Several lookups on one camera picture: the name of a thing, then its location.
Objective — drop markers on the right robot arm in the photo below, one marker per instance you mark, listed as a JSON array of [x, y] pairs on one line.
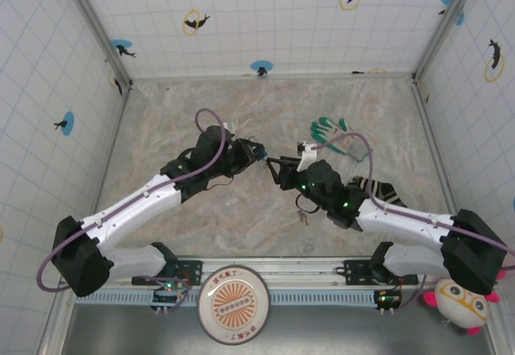
[[402, 222]]

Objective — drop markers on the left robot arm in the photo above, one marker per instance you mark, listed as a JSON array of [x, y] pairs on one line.
[[120, 210]]

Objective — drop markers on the green and white work glove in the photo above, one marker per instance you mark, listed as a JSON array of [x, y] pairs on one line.
[[334, 135]]

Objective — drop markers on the round plate with orange print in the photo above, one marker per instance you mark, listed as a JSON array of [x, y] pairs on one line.
[[233, 304]]

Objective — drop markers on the plush toy with glasses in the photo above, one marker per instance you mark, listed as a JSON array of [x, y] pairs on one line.
[[458, 302]]

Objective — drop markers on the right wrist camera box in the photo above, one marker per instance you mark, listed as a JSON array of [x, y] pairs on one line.
[[307, 158]]

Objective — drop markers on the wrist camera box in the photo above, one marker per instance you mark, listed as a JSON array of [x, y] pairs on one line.
[[307, 158], [230, 126]]

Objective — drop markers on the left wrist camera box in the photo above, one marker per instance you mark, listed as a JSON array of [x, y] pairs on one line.
[[230, 126]]

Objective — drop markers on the aluminium mounting rail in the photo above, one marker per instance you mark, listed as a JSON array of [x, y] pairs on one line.
[[301, 270]]

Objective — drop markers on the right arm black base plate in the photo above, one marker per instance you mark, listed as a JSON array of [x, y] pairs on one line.
[[354, 270]]

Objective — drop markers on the aluminium table side rail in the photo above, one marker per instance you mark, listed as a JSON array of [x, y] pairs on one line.
[[108, 170], [429, 129]]

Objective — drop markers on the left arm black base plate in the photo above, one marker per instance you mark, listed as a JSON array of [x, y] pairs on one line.
[[193, 270]]

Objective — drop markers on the aluminium frame post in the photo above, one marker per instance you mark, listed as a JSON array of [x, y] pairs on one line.
[[98, 29], [446, 25]]

